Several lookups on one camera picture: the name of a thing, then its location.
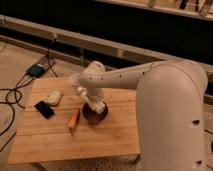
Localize black cables on floor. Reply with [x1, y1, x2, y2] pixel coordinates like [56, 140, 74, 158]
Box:
[0, 38, 59, 153]

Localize orange handled screwdriver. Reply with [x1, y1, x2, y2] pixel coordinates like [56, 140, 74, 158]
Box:
[68, 109, 80, 130]

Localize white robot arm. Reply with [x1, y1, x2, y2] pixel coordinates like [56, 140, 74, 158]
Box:
[69, 60, 208, 171]

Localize dark purple ceramic bowl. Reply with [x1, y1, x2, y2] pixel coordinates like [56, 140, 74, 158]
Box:
[82, 103, 108, 124]

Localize black smartphone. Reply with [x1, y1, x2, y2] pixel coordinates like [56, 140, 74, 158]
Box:
[34, 101, 54, 119]

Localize black power adapter box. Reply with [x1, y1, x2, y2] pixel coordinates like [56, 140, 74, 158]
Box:
[26, 64, 45, 78]

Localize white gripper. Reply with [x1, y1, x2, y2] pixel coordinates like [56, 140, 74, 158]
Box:
[77, 87, 104, 103]

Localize wooden table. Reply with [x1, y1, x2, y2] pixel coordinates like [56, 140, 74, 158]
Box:
[8, 77, 139, 164]

